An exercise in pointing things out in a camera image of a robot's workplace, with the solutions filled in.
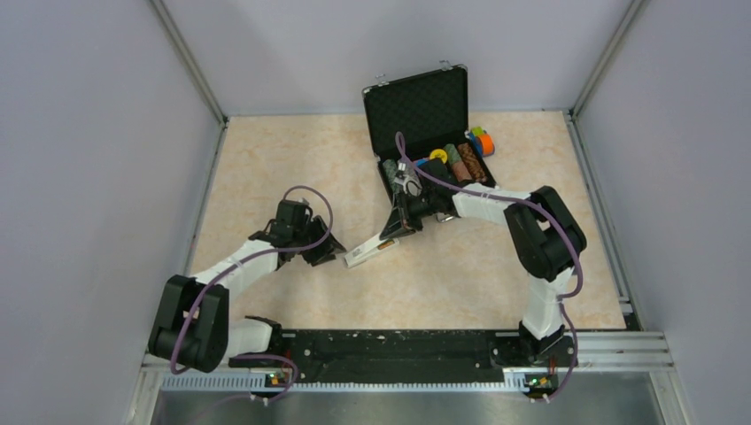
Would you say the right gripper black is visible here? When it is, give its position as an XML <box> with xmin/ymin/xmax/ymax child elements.
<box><xmin>382</xmin><ymin>189</ymin><xmax>439</xmax><ymax>242</ymax></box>

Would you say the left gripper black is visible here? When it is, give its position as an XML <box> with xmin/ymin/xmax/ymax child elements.
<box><xmin>292</xmin><ymin>214</ymin><xmax>346</xmax><ymax>266</ymax></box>

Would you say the white battery cover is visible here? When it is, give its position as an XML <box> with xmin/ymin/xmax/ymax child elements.
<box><xmin>345</xmin><ymin>237</ymin><xmax>389</xmax><ymax>267</ymax></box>

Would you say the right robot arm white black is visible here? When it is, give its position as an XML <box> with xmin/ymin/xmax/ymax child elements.
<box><xmin>380</xmin><ymin>159</ymin><xmax>587</xmax><ymax>365</ymax></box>

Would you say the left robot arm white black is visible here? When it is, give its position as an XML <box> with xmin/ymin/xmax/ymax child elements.
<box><xmin>147</xmin><ymin>199</ymin><xmax>345</xmax><ymax>373</ymax></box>

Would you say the yellow big blind chip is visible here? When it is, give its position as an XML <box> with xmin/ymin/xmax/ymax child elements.
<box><xmin>429</xmin><ymin>149</ymin><xmax>448</xmax><ymax>164</ymax></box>

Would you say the black poker chip case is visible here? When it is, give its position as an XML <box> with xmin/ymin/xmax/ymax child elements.
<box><xmin>362</xmin><ymin>64</ymin><xmax>496</xmax><ymax>215</ymax></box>

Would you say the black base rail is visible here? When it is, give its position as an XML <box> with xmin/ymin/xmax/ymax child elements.
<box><xmin>226</xmin><ymin>328</ymin><xmax>577</xmax><ymax>386</ymax></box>

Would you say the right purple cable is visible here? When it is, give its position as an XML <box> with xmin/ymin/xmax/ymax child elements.
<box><xmin>394</xmin><ymin>131</ymin><xmax>585</xmax><ymax>403</ymax></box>

